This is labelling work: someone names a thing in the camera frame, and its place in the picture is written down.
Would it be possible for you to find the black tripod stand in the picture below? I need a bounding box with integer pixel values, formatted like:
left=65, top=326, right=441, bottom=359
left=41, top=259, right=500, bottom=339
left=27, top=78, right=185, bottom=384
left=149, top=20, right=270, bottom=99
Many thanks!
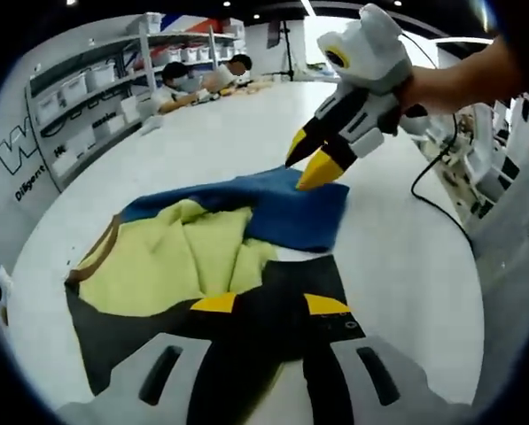
left=265, top=17, right=297, bottom=83

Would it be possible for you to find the yellow grey blue garment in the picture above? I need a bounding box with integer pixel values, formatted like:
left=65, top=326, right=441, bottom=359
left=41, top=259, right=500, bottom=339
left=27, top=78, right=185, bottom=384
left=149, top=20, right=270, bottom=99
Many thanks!
left=64, top=166, right=367, bottom=398

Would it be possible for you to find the row of white storage boxes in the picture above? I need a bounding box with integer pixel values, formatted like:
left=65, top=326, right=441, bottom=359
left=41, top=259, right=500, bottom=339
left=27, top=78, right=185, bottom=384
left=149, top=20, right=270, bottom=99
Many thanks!
left=35, top=12, right=243, bottom=176

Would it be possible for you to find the small white object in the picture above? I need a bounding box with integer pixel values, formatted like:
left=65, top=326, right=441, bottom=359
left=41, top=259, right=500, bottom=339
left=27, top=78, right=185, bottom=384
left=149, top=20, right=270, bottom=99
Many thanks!
left=138, top=114, right=164, bottom=135

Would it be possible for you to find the white office chair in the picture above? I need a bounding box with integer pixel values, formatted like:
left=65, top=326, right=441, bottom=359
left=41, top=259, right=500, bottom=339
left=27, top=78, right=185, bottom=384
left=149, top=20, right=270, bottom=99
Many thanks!
left=412, top=95, right=529, bottom=222

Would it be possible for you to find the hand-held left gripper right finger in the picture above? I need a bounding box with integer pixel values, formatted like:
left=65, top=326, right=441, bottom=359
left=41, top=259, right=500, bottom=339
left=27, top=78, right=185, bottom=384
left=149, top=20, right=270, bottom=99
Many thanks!
left=301, top=291, right=471, bottom=425

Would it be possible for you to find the pile of small wooden items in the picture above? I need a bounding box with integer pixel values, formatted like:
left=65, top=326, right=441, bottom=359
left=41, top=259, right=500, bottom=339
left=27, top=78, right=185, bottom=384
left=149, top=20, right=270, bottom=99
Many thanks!
left=192, top=77, right=276, bottom=107

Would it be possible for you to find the grey metal shelf rack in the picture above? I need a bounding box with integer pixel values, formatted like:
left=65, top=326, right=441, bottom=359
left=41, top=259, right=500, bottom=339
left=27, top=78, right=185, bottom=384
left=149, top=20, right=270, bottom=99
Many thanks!
left=23, top=12, right=247, bottom=195

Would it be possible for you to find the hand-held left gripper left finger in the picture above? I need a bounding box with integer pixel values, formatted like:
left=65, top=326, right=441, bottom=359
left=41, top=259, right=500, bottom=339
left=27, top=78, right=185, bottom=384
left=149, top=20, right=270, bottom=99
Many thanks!
left=53, top=291, right=274, bottom=425

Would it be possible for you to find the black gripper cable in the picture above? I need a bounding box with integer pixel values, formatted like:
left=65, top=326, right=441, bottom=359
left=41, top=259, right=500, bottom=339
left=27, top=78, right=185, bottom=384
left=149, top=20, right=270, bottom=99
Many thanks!
left=410, top=112, right=476, bottom=249

